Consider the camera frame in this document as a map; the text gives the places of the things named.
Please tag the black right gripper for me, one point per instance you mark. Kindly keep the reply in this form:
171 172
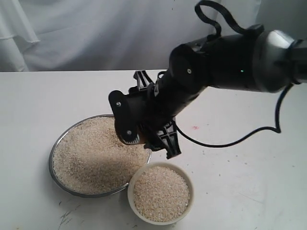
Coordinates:
159 129

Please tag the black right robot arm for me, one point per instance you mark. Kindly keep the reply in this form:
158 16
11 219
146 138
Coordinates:
270 62

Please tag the white ceramic rice bowl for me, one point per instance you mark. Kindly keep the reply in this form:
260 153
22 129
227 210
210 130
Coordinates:
160 193

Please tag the white fabric backdrop curtain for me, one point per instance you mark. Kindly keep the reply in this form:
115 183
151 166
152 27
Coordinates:
77 35

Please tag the brown wooden cup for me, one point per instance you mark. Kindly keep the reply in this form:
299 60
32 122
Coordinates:
138 139

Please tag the round steel rice tray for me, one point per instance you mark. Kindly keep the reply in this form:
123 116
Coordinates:
89 161

